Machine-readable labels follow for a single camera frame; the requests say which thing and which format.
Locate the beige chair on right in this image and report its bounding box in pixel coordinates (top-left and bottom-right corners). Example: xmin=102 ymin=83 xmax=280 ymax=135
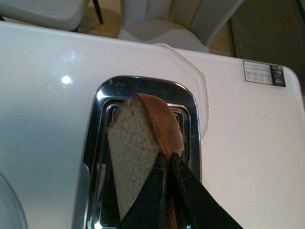
xmin=118 ymin=0 xmax=242 ymax=53

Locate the grey round plate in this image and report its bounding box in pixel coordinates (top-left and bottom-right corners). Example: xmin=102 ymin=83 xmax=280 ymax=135
xmin=0 ymin=173 xmax=28 ymax=229

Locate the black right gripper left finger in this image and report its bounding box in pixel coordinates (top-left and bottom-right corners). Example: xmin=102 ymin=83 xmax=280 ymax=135
xmin=118 ymin=152 xmax=167 ymax=229

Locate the slice of brown bread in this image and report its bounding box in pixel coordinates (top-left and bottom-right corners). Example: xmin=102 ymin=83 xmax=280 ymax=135
xmin=107 ymin=93 xmax=184 ymax=218

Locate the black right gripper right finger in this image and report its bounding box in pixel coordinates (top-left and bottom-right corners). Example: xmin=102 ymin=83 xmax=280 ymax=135
xmin=171 ymin=153 xmax=242 ymax=229

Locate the black white label sticker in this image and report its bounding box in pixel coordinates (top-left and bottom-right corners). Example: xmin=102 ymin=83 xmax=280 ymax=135
xmin=243 ymin=60 xmax=286 ymax=87

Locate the beige chair on left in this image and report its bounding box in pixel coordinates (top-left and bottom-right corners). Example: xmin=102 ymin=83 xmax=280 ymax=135
xmin=0 ymin=0 xmax=89 ymax=31

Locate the beige chair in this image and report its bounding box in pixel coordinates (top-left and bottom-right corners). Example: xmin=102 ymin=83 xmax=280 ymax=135
xmin=0 ymin=0 xmax=89 ymax=31
xmin=118 ymin=0 xmax=242 ymax=53

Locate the white chrome toaster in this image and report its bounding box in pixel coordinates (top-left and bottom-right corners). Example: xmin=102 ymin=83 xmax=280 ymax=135
xmin=72 ymin=76 xmax=202 ymax=229

